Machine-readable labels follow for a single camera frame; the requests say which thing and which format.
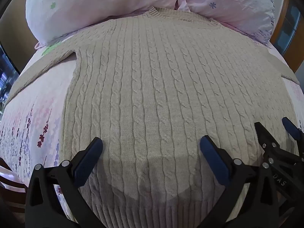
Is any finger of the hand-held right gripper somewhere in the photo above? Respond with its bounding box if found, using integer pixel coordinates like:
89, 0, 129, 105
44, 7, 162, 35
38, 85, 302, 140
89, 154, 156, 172
282, 117, 304, 139
254, 122, 283, 164

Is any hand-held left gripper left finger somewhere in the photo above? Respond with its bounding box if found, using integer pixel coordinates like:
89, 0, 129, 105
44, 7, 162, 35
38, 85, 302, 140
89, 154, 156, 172
25, 137, 104, 228

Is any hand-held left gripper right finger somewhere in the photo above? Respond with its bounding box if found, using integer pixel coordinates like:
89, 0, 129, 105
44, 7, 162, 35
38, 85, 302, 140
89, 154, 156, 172
197, 135, 280, 228

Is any beige cable-knit sweater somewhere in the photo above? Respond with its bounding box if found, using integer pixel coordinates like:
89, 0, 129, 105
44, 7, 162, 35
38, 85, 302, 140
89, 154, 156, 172
5, 7, 300, 228

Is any pink floral bed sheet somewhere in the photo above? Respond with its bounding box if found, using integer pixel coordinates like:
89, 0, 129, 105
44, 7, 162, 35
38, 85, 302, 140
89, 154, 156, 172
0, 9, 303, 221

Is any brown wooden slatted furniture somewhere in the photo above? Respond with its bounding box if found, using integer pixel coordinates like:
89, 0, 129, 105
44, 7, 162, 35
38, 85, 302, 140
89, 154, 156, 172
0, 157, 27, 219

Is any floral white pillow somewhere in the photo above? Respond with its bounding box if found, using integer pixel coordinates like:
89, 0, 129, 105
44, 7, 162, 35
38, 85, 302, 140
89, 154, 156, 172
24, 0, 182, 46
179, 0, 276, 45

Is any wooden headboard frame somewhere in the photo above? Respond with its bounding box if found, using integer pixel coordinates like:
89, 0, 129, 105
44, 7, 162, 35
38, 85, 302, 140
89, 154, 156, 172
270, 0, 304, 74

